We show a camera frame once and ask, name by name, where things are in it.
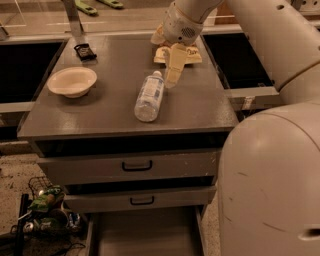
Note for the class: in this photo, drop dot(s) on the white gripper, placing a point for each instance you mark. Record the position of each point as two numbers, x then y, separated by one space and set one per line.
180 29

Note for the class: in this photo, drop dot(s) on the clear plastic water bottle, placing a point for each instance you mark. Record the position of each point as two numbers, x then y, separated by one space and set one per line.
150 97

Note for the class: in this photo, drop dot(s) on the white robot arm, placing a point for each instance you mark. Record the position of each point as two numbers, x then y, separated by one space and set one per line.
269 168

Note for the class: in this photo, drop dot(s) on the grey drawer cabinet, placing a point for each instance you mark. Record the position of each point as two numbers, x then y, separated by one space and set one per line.
194 115

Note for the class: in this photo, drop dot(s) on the grey top drawer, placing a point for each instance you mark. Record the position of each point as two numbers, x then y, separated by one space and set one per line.
130 167

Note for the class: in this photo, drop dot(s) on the grey middle drawer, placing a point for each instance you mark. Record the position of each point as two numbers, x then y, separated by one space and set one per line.
142 199

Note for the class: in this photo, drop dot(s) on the grey open bottom drawer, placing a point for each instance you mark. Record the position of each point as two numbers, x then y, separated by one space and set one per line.
151 232

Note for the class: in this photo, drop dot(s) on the brown and yellow snack bag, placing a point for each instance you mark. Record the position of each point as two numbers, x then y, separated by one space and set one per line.
193 55

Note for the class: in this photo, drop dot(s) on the green tool right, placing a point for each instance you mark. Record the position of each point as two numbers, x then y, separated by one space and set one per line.
112 3

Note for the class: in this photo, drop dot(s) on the green tool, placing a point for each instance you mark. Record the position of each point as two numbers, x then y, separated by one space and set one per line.
85 8
112 3

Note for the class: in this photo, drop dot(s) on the small black snack packet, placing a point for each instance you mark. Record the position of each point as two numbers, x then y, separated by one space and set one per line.
84 52

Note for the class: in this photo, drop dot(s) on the green tool left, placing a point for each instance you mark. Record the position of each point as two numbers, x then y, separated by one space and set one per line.
85 8

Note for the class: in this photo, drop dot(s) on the cream ceramic bowl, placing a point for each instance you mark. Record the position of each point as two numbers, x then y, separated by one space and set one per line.
72 82

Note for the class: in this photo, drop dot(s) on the soda can in basket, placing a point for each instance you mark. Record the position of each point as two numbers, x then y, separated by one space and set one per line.
74 220

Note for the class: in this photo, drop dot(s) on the green chip bag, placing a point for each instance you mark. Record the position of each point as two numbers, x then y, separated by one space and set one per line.
47 200

